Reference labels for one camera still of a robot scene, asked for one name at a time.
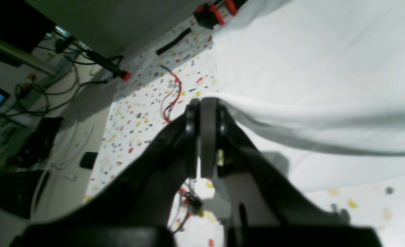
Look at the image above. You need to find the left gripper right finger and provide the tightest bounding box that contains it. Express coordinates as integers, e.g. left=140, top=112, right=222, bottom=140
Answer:
left=200, top=97, right=381, bottom=247

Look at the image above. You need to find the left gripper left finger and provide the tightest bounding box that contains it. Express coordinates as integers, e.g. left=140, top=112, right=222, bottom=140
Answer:
left=12, top=99, right=200, bottom=247

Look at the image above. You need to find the white T-shirt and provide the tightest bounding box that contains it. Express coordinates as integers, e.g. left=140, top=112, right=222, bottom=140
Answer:
left=206, top=0, right=405, bottom=192

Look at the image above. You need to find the black power adapter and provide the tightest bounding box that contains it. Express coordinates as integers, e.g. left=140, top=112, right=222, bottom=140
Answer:
left=80, top=152, right=98, bottom=170

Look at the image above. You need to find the orange clamp at table edge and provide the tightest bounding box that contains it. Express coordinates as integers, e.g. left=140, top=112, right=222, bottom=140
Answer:
left=85, top=50, right=131, bottom=81

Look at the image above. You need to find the short black rod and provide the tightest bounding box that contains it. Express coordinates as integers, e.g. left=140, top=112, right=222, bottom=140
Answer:
left=155, top=27, right=192, bottom=56

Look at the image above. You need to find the black and orange bar clamp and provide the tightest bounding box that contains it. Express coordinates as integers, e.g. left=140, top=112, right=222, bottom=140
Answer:
left=193, top=0, right=247, bottom=30

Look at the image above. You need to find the red and black wire bundle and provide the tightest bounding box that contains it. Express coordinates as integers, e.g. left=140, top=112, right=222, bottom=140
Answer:
left=159, top=64, right=183, bottom=124

